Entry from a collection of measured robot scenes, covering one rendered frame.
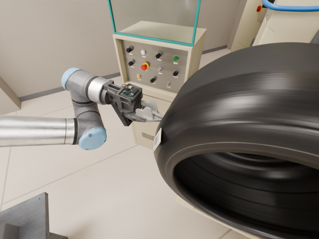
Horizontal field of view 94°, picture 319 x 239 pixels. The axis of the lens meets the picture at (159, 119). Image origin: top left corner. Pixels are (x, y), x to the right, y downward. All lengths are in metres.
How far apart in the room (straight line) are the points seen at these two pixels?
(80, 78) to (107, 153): 1.48
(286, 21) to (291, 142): 0.41
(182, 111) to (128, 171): 1.52
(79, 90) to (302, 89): 0.56
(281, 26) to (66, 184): 1.99
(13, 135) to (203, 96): 0.47
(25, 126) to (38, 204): 0.80
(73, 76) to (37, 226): 0.89
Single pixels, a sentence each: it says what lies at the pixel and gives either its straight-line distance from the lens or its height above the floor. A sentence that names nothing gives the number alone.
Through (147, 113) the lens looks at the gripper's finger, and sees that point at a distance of 0.48.
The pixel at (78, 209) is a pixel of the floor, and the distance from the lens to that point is 1.82.
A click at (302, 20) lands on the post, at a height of 1.50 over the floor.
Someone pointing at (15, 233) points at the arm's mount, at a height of 0.62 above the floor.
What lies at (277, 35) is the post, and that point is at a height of 1.45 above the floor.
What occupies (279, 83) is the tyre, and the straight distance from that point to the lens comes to 0.30.
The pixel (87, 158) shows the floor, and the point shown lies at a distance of 2.02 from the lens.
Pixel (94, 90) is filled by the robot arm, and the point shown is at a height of 1.32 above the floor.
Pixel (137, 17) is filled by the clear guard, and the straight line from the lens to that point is 1.08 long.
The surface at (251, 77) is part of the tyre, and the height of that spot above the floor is 1.47.
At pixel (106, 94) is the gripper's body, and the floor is 1.30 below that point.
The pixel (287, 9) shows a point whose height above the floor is 1.52.
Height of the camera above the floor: 1.61
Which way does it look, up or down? 46 degrees down
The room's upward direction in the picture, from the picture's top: straight up
